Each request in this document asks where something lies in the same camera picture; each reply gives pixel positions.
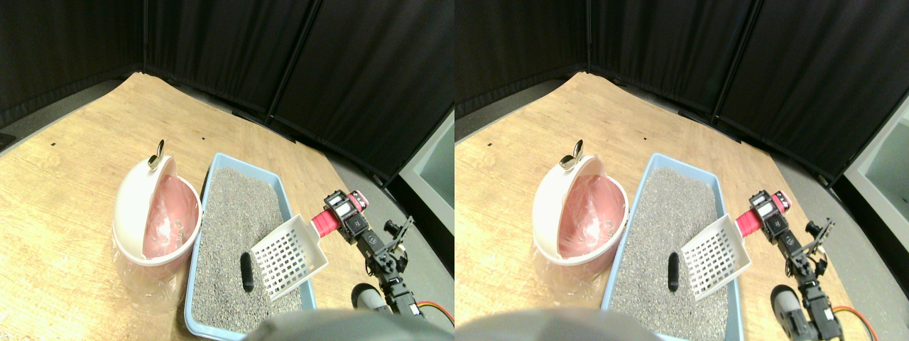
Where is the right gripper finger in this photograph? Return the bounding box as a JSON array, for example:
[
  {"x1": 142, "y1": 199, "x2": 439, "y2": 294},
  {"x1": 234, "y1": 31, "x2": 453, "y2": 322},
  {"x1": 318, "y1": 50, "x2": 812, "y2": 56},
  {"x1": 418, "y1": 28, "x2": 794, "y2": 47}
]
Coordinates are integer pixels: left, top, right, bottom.
[
  {"x1": 749, "y1": 190, "x2": 782, "y2": 222},
  {"x1": 324, "y1": 190, "x2": 358, "y2": 222}
]

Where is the white scoop with red handle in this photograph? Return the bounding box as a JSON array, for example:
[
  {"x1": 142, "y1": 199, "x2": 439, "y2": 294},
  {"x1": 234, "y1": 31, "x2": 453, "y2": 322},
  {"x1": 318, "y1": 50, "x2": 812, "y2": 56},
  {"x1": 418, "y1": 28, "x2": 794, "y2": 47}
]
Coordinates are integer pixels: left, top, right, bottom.
[
  {"x1": 250, "y1": 190, "x2": 370, "y2": 301},
  {"x1": 680, "y1": 190, "x2": 793, "y2": 301}
]

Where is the white shelf unit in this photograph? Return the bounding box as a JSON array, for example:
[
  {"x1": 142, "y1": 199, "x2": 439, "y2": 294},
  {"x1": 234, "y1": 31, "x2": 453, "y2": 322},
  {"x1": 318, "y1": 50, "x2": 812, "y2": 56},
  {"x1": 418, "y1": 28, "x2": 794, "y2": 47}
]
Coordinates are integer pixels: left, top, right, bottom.
[
  {"x1": 401, "y1": 110, "x2": 455, "y2": 235},
  {"x1": 845, "y1": 96, "x2": 909, "y2": 246}
]

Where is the blue litter tray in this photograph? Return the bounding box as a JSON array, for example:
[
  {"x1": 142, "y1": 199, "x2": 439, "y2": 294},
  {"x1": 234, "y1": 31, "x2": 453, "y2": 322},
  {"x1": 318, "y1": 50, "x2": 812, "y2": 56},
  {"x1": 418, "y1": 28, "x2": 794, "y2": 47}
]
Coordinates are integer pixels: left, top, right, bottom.
[
  {"x1": 183, "y1": 153, "x2": 320, "y2": 340},
  {"x1": 600, "y1": 153, "x2": 746, "y2": 341}
]

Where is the white bin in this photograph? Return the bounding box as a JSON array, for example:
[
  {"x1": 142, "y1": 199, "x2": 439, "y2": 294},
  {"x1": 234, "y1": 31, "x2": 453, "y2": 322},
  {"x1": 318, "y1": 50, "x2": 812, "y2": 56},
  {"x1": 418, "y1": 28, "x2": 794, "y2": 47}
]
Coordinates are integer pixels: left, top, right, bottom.
[
  {"x1": 112, "y1": 140, "x2": 203, "y2": 283},
  {"x1": 533, "y1": 140, "x2": 630, "y2": 279}
]

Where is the black bracket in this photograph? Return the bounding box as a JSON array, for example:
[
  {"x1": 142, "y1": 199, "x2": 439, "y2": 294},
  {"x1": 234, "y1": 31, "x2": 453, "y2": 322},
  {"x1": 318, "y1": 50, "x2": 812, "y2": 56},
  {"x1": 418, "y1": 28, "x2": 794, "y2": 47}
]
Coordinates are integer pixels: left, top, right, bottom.
[
  {"x1": 806, "y1": 219, "x2": 837, "y2": 260},
  {"x1": 382, "y1": 217, "x2": 415, "y2": 258}
]

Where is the orange wire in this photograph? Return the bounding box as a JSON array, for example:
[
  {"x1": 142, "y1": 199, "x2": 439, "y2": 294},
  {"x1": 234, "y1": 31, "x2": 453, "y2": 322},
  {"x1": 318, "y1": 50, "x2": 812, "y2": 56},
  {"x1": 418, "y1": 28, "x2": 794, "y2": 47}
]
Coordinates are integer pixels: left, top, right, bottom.
[
  {"x1": 831, "y1": 305, "x2": 878, "y2": 341},
  {"x1": 418, "y1": 301, "x2": 455, "y2": 325}
]

